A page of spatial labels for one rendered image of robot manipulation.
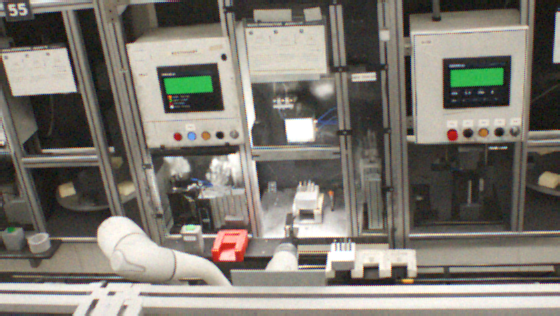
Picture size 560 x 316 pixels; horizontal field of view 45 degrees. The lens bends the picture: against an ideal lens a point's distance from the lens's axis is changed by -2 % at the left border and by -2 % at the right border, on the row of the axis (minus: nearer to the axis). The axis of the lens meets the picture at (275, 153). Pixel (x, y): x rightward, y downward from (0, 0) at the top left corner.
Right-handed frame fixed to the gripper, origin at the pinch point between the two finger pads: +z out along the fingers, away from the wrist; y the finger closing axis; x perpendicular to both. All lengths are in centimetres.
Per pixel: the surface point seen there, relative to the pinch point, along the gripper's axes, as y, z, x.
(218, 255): -18.2, 3.5, 34.3
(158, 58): 64, 20, 50
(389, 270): -24.3, 0.4, -36.6
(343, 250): -19.6, 8.3, -17.8
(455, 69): 54, 18, -64
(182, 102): 46, 18, 42
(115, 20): 81, 21, 65
